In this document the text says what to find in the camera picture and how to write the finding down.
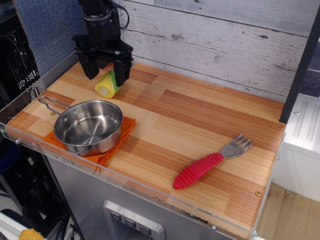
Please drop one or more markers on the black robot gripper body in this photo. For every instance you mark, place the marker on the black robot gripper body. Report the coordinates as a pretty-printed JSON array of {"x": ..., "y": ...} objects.
[{"x": 103, "y": 37}]

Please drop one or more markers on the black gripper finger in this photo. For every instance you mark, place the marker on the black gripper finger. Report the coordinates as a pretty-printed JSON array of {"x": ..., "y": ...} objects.
[
  {"x": 122, "y": 70},
  {"x": 89, "y": 65}
]

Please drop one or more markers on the yellow green toy corn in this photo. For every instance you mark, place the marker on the yellow green toy corn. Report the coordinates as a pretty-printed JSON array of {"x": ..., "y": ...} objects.
[{"x": 107, "y": 85}]

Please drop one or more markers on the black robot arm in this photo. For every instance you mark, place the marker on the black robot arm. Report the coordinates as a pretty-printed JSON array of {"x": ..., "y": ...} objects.
[{"x": 96, "y": 5}]

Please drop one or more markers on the stainless steel pan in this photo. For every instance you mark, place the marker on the stainless steel pan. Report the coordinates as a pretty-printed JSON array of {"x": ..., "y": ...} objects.
[{"x": 87, "y": 128}]

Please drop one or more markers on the black plastic crate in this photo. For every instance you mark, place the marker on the black plastic crate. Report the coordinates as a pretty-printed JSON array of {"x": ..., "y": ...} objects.
[{"x": 18, "y": 68}]

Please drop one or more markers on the orange knitted cloth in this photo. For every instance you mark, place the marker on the orange knitted cloth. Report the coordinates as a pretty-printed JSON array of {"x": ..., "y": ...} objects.
[{"x": 99, "y": 158}]

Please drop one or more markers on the stainless steel toy cabinet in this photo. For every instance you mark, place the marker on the stainless steel toy cabinet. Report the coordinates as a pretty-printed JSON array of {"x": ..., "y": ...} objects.
[{"x": 86, "y": 186}]

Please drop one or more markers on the silver button panel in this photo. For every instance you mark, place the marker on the silver button panel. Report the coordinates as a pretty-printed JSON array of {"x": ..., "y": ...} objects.
[{"x": 126, "y": 224}]

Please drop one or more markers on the clear acrylic guard panel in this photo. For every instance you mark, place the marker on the clear acrylic guard panel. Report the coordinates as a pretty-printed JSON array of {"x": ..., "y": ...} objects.
[{"x": 45, "y": 150}]

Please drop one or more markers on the yellow object at corner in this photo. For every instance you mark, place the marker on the yellow object at corner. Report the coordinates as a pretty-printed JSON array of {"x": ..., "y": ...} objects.
[{"x": 30, "y": 234}]

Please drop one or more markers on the white ribbed side counter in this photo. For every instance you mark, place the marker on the white ribbed side counter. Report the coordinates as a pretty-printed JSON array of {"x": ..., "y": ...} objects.
[{"x": 297, "y": 167}]

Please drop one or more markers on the red handled metal fork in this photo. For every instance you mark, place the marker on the red handled metal fork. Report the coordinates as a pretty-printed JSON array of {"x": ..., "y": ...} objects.
[{"x": 192, "y": 173}]

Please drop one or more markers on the dark right frame post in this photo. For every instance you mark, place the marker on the dark right frame post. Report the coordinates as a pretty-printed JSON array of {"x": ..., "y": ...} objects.
[{"x": 306, "y": 58}]

